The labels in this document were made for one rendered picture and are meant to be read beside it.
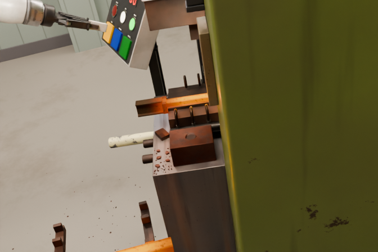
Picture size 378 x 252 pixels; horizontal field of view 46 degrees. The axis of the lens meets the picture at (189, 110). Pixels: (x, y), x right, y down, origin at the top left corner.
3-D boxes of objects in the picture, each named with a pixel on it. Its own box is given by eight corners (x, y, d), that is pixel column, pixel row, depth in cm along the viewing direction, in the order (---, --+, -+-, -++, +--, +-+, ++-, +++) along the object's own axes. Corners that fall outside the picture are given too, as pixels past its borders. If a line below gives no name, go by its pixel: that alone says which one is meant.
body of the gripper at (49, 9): (36, 21, 155) (62, 26, 160) (41, 28, 148) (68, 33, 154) (40, 0, 153) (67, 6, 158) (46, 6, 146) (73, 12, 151)
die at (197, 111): (172, 140, 132) (167, 117, 128) (171, 104, 149) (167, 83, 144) (312, 120, 131) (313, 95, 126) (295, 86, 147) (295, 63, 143)
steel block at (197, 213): (178, 277, 145) (152, 176, 120) (175, 195, 176) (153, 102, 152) (349, 253, 143) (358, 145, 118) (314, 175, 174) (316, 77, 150)
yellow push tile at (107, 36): (108, 43, 184) (113, 26, 182) (102, 37, 190) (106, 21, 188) (112, 44, 185) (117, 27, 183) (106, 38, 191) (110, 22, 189)
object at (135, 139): (110, 152, 186) (107, 142, 183) (111, 144, 190) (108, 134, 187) (214, 136, 184) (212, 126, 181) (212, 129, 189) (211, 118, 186)
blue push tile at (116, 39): (116, 50, 176) (121, 33, 174) (110, 44, 183) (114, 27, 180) (120, 51, 177) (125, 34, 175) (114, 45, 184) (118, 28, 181)
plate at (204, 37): (209, 106, 95) (199, 34, 86) (206, 85, 103) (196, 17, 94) (218, 105, 95) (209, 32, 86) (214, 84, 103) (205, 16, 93)
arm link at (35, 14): (23, 27, 145) (41, 31, 149) (28, 0, 142) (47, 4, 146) (18, 19, 152) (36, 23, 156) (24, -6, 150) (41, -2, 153)
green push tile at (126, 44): (124, 59, 169) (130, 41, 166) (118, 53, 175) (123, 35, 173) (129, 60, 170) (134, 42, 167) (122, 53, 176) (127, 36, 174)
